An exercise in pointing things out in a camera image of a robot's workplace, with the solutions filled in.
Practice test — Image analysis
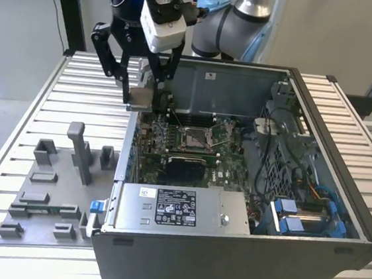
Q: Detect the black RAM slot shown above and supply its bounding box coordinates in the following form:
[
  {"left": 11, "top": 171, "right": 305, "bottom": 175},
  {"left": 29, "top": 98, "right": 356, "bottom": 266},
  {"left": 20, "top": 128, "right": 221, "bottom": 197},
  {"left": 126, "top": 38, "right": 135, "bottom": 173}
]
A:
[{"left": 167, "top": 107, "right": 218, "bottom": 126}]

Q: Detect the thin metal locking lever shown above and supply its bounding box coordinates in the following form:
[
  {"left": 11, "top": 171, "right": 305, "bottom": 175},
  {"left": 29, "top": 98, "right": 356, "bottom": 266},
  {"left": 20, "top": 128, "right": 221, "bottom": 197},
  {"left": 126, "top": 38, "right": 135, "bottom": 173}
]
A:
[{"left": 168, "top": 109, "right": 186, "bottom": 130}]

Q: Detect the green motherboard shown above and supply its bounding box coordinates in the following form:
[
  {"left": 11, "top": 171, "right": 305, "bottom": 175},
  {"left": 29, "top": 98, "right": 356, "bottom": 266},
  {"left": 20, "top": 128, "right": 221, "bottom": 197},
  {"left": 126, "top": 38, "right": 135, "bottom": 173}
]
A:
[{"left": 130, "top": 106, "right": 265, "bottom": 201}]

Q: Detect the CPU socket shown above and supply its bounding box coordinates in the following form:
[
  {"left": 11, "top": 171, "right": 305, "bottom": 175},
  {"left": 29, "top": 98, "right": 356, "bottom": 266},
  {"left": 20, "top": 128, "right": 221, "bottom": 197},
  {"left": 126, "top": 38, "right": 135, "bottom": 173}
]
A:
[{"left": 177, "top": 125, "right": 213, "bottom": 154}]

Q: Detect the silver power supply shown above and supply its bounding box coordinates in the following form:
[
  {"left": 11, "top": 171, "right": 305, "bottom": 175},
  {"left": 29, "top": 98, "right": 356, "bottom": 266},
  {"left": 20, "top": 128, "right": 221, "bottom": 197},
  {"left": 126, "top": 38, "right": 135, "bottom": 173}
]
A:
[{"left": 113, "top": 178, "right": 255, "bottom": 244}]

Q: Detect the orange wire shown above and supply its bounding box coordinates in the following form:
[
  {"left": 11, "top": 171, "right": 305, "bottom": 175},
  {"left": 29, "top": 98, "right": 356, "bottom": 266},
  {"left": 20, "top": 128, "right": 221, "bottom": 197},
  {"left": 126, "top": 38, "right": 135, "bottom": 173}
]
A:
[{"left": 308, "top": 183, "right": 322, "bottom": 200}]

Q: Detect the black open PC case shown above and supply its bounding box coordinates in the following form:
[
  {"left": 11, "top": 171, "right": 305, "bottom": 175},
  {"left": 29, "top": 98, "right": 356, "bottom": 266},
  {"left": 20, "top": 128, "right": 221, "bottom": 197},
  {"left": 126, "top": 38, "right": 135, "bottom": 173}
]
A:
[{"left": 86, "top": 46, "right": 372, "bottom": 279}]

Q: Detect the black wire in case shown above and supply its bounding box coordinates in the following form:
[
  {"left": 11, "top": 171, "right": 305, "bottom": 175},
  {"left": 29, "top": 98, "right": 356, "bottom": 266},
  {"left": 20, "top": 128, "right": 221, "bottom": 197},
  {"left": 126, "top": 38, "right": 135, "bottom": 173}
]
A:
[{"left": 252, "top": 105, "right": 312, "bottom": 201}]

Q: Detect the metal socket cover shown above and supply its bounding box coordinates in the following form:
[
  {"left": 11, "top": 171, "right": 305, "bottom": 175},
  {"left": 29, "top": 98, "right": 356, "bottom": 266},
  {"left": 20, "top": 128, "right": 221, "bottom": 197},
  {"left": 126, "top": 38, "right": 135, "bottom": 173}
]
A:
[{"left": 205, "top": 120, "right": 232, "bottom": 150}]

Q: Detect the hard disk in blue carrier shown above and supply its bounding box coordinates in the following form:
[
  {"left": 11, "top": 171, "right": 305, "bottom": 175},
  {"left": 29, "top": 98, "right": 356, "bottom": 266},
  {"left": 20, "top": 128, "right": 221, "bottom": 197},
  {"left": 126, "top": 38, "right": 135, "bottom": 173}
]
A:
[
  {"left": 277, "top": 213, "right": 338, "bottom": 241},
  {"left": 269, "top": 196, "right": 333, "bottom": 219}
]

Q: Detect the silver CPU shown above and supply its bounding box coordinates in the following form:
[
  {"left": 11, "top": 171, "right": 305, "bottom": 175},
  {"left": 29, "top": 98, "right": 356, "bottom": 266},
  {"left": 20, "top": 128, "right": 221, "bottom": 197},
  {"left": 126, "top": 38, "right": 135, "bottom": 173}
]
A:
[{"left": 125, "top": 86, "right": 156, "bottom": 114}]

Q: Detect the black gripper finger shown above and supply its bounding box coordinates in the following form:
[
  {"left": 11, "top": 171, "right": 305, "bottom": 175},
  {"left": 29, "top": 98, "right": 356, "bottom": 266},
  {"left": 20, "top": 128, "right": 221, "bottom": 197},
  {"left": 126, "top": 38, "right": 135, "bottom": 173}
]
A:
[
  {"left": 84, "top": 21, "right": 140, "bottom": 106},
  {"left": 142, "top": 35, "right": 186, "bottom": 108}
]

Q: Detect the grey metal drive cage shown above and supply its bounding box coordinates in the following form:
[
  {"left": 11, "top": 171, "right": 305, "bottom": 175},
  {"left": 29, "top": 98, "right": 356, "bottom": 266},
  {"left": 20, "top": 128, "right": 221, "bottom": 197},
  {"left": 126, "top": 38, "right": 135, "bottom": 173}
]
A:
[{"left": 236, "top": 95, "right": 327, "bottom": 207}]

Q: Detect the blue release latch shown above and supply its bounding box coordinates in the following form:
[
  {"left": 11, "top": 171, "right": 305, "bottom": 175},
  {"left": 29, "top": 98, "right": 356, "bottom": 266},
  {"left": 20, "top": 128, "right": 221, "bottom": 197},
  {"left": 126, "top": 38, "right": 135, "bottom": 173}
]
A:
[{"left": 88, "top": 199, "right": 105, "bottom": 215}]

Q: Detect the green RAM stick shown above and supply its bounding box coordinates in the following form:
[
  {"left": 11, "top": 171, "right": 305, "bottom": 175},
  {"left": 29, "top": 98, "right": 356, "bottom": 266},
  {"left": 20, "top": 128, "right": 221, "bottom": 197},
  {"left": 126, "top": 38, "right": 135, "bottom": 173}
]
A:
[{"left": 11, "top": 203, "right": 78, "bottom": 219}]

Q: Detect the black upright post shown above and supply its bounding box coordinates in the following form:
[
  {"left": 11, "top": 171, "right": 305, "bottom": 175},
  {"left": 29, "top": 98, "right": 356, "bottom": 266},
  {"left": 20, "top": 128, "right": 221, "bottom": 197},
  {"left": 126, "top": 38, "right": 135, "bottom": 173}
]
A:
[{"left": 54, "top": 0, "right": 92, "bottom": 53}]

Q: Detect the grey parts rack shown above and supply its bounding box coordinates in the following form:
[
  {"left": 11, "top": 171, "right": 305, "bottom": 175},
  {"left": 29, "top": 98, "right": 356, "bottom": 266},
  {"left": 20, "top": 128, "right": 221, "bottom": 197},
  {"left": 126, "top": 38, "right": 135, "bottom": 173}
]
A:
[{"left": 0, "top": 113, "right": 123, "bottom": 257}]

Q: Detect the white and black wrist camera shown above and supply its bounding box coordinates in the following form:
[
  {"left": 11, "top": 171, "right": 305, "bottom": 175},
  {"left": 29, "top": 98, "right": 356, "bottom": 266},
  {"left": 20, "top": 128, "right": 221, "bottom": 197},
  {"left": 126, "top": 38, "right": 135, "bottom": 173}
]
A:
[{"left": 136, "top": 0, "right": 191, "bottom": 56}]

